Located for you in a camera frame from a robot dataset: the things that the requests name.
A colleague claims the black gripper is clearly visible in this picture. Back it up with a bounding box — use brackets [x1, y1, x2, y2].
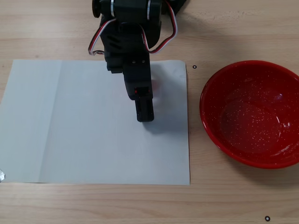
[100, 21, 155, 123]

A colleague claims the red speckled bowl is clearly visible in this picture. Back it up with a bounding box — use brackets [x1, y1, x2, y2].
[199, 60, 299, 170]

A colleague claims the white paper sheet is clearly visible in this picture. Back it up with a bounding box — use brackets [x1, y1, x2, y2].
[0, 59, 191, 187]

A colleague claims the red white black servo cable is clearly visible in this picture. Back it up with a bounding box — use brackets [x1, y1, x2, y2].
[87, 18, 117, 56]
[141, 0, 179, 55]

